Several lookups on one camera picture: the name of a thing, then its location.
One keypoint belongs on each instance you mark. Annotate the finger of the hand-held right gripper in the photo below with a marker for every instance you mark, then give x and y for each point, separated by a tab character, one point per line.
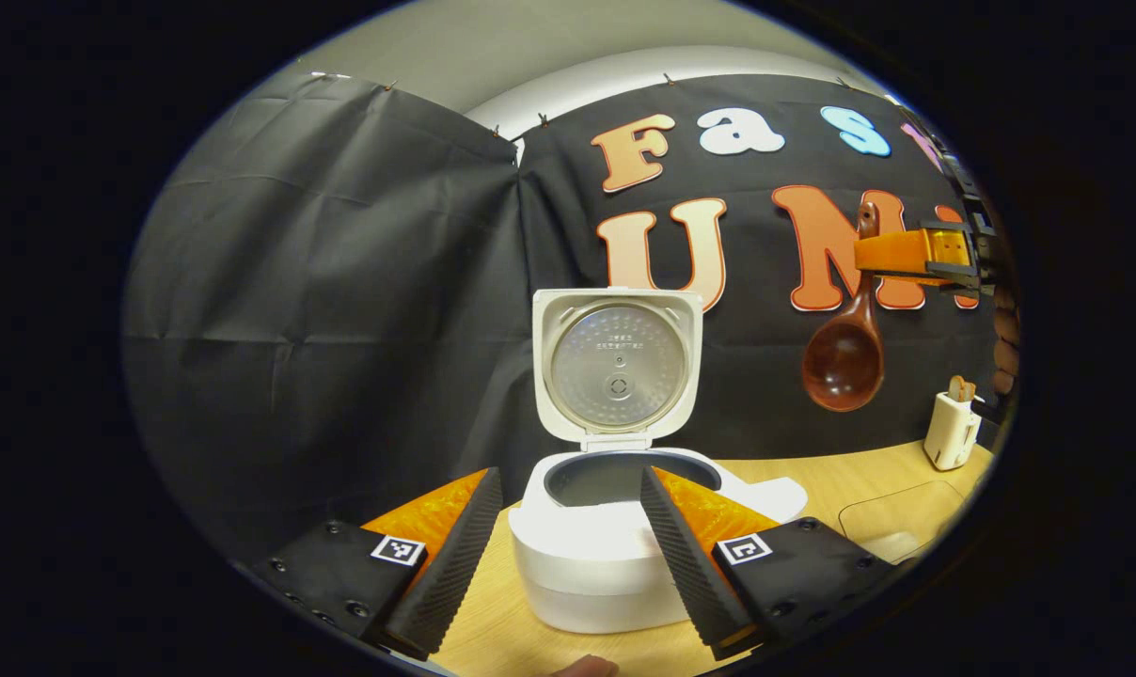
907	254

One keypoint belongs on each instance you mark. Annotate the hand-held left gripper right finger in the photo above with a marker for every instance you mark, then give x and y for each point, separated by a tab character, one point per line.
686	564

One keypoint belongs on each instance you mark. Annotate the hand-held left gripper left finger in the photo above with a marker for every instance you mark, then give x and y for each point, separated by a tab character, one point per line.
455	564

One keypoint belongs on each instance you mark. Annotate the brown wooden spoon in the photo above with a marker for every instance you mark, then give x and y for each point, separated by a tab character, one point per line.
845	362

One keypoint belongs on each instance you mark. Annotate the black backdrop cloth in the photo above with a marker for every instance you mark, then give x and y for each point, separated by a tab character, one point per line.
342	329

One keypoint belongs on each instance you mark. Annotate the white rice cooker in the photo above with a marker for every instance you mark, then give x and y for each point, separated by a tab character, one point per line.
587	545

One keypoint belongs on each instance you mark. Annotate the white toaster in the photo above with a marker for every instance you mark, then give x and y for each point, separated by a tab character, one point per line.
949	437

